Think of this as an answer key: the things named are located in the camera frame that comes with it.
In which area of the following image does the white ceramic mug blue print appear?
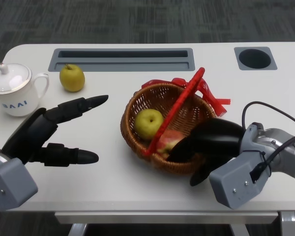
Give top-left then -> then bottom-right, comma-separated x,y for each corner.
0,73 -> 50,117

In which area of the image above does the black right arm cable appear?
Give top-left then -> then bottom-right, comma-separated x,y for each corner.
242,101 -> 295,184

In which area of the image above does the grey recessed table tray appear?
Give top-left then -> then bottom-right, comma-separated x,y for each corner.
48,48 -> 195,72

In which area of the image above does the red apple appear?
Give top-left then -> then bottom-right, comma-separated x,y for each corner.
156,130 -> 187,159

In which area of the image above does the yellow-green apple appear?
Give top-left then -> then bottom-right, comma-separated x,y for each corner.
134,109 -> 164,140
59,63 -> 86,93

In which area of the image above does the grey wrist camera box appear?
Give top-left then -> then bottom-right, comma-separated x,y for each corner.
208,122 -> 272,209
0,152 -> 39,211

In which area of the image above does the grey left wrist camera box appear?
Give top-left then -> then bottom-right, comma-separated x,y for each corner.
0,152 -> 39,211

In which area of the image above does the grey table cup holder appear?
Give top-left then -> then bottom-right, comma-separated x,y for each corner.
234,46 -> 278,71

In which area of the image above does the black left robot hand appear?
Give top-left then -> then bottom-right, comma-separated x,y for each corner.
1,95 -> 109,167

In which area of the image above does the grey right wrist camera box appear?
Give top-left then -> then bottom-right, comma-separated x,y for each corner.
208,122 -> 272,209

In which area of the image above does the metal table leg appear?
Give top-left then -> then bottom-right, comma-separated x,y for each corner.
68,223 -> 87,236
280,210 -> 295,236

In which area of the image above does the grey table frame rail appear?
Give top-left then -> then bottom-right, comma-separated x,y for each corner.
55,211 -> 279,224

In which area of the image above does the wicker basket with red handle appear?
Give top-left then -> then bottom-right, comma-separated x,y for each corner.
120,67 -> 231,176

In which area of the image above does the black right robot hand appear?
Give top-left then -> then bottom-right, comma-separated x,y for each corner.
167,118 -> 244,187

